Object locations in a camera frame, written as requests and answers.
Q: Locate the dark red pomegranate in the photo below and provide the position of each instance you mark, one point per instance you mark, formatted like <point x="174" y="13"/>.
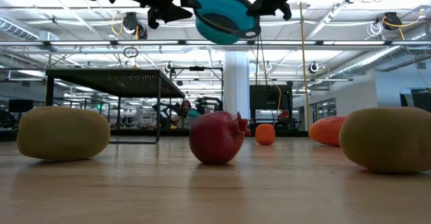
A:
<point x="215" y="140"/>

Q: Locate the silver ventilation duct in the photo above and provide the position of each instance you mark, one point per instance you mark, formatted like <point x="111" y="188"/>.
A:
<point x="387" y="54"/>
<point x="17" y="29"/>

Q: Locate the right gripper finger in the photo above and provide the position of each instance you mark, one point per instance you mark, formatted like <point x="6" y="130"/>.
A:
<point x="266" y="7"/>

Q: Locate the white building column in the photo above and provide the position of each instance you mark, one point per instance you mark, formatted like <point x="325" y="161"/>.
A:
<point x="236" y="82"/>

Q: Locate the small black monitor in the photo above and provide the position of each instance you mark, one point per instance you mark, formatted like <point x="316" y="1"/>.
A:
<point x="20" y="105"/>

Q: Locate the orange-red oblong fruit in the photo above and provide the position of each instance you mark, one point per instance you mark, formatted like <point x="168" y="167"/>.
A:
<point x="325" y="131"/>

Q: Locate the black background robot arm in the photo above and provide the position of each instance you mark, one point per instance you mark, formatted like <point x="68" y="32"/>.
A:
<point x="163" y="111"/>
<point x="208" y="104"/>

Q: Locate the black aluminium table frame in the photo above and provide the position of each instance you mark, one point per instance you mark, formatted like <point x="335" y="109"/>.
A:
<point x="141" y="132"/>

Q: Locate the small round orange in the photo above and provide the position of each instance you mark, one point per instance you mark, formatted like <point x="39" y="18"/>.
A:
<point x="265" y="135"/>

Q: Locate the long ceiling light bar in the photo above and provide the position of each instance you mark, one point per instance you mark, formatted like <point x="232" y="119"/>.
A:
<point x="101" y="43"/>

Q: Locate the black screen on stand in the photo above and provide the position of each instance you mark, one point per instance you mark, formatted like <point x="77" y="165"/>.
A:
<point x="269" y="98"/>

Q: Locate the person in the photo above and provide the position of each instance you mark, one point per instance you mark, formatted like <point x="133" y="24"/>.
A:
<point x="183" y="111"/>

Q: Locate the dark screen panel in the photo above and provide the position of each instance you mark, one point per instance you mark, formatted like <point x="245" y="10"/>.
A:
<point x="417" y="99"/>

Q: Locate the blue collapsible colander bowl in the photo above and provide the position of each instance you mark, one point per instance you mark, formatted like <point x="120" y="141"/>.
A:
<point x="222" y="12"/>

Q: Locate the black perforated metal shelf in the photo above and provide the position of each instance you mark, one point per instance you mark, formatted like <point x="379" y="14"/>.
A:
<point x="114" y="81"/>

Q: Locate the brown-green kiwi fruit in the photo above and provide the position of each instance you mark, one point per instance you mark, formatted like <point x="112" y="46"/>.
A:
<point x="64" y="133"/>
<point x="387" y="140"/>

